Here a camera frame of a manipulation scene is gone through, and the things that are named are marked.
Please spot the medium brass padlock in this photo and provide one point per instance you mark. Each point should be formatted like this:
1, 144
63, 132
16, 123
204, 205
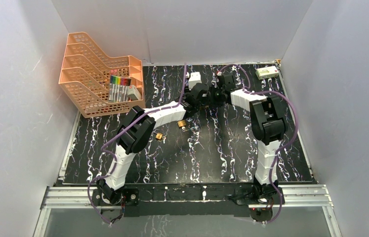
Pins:
182, 124

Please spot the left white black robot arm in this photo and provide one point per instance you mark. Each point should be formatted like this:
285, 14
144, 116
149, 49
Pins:
134, 132

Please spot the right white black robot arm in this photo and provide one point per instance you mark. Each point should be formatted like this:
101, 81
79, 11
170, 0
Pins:
268, 127

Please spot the small brass padlock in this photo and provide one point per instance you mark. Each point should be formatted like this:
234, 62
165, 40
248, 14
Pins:
159, 136

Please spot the small grey white box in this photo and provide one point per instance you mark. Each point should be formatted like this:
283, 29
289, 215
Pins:
133, 93

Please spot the set of coloured markers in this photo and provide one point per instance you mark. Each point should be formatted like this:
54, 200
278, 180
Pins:
118, 89

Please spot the white green box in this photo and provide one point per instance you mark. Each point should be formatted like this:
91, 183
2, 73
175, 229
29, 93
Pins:
267, 72

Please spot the orange plastic file organizer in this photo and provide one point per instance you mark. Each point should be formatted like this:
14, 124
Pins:
85, 77

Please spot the black aluminium base frame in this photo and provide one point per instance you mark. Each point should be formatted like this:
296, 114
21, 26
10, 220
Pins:
190, 199

